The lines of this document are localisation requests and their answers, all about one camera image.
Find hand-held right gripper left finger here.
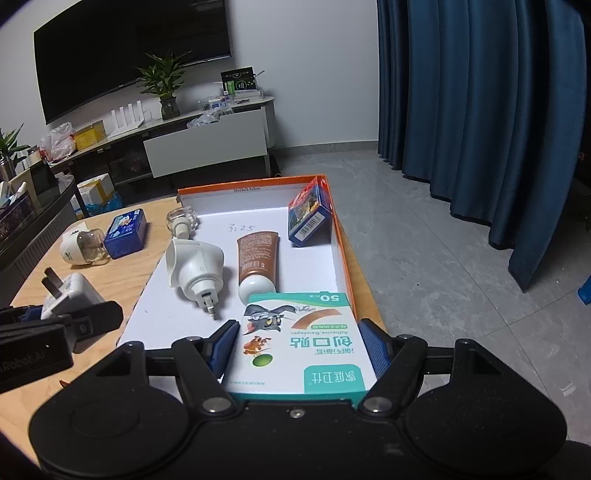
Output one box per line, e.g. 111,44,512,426
95,318,241,414

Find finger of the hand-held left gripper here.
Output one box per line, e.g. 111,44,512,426
59,300,124,354
0,305,44,326

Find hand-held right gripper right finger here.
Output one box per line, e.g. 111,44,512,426
358,318,498,414

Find white charger plug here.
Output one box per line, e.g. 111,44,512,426
41,268,107,321

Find orange white cardboard box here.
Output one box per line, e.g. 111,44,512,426
117,174,387,370

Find teal cartoon bandage box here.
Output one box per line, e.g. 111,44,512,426
223,292,379,401

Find white leaf-print plug-in vaporizer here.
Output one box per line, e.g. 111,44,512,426
60,226,110,267

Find plain white plug-in vaporizer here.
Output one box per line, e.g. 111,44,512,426
165,237,225,320

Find blue cartoon tin box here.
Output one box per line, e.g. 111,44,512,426
104,209,148,259

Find brown tube with white cap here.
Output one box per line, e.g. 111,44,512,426
236,231,281,305

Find clear glass bottle white cap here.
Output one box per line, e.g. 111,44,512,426
166,206,200,241

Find red blue playing card box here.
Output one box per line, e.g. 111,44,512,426
287,178,334,247

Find purple patterned storage box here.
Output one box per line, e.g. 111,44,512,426
0,191,38,237

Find blue bag of bottles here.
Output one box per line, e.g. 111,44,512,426
85,191,124,219

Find dark box on counter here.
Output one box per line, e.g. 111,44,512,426
16,161,61,207

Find white yellow cardboard carton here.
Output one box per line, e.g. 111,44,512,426
76,174,116,208

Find plant in steel pot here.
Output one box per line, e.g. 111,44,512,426
0,124,31,182

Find tv stand cabinet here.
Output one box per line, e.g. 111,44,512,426
46,95,278,185

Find white plastic bag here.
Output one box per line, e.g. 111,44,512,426
39,122,77,162

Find yellow box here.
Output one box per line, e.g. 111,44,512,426
74,121,108,151

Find white router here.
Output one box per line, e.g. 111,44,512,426
107,105,155,138

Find white drawer front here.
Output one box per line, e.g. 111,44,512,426
143,104,270,178

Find clear plastic bag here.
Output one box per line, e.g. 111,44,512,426
186,113,222,131

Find clear acrylic tray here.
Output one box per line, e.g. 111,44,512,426
198,90,266,112

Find potted plant in glass vase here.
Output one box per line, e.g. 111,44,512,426
135,52,192,121

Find blue curtain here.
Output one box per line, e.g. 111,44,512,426
376,0,591,291

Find green black box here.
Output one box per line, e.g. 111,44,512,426
220,67,257,97

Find black wall television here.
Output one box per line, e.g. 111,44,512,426
33,0,232,124

